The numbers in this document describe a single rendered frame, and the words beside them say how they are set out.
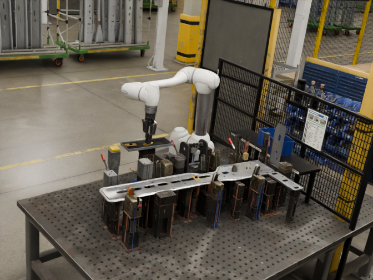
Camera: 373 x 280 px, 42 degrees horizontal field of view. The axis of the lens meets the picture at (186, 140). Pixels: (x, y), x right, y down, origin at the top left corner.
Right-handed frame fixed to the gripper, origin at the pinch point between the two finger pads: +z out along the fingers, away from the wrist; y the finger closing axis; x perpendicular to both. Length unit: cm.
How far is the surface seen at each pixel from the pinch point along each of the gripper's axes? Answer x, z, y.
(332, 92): 268, 2, 54
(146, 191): -34.5, 19.9, 26.4
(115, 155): -25.9, 8.5, -8.7
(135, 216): -57, 25, 36
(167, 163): -3.2, 12.1, 20.4
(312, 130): 95, -8, 90
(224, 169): 35, 20, 47
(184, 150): 16.2, 7.1, 21.8
